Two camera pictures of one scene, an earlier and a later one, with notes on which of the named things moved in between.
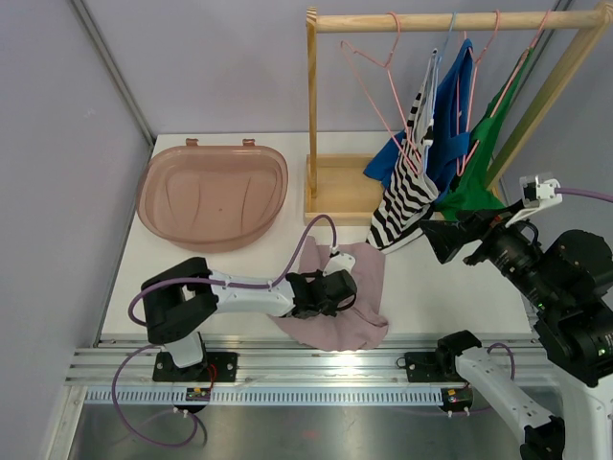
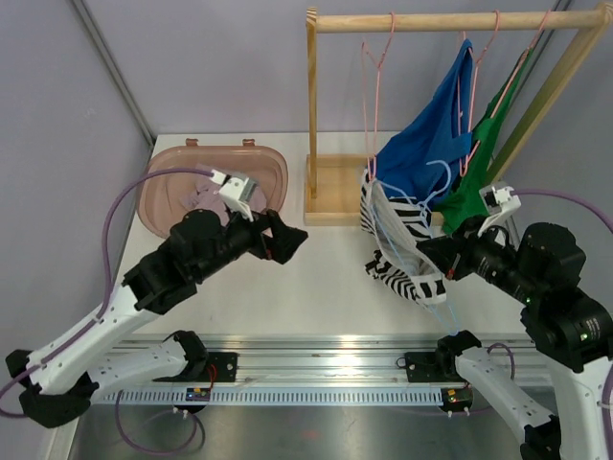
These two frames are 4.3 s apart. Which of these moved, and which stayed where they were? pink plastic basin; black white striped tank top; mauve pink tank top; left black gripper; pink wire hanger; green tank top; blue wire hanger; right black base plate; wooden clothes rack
Moved: left black gripper; blue wire hanger; black white striped tank top; pink wire hanger; mauve pink tank top
Stayed: green tank top; wooden clothes rack; right black base plate; pink plastic basin
